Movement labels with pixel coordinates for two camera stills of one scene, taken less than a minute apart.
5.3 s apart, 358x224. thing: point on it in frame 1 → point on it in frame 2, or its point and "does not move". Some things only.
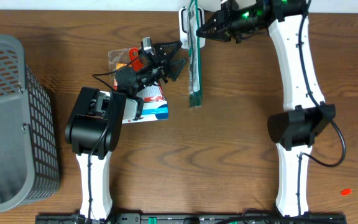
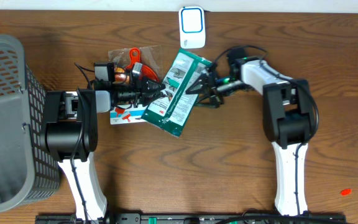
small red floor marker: x=346 y=191 does not move
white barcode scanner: x=183 y=25 does not move
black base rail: x=169 y=218 does not move
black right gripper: x=227 y=25 → x=212 y=87
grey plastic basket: x=19 y=155 does not move
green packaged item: x=195 y=86 → x=173 y=109
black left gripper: x=161 y=65 → x=143 y=91
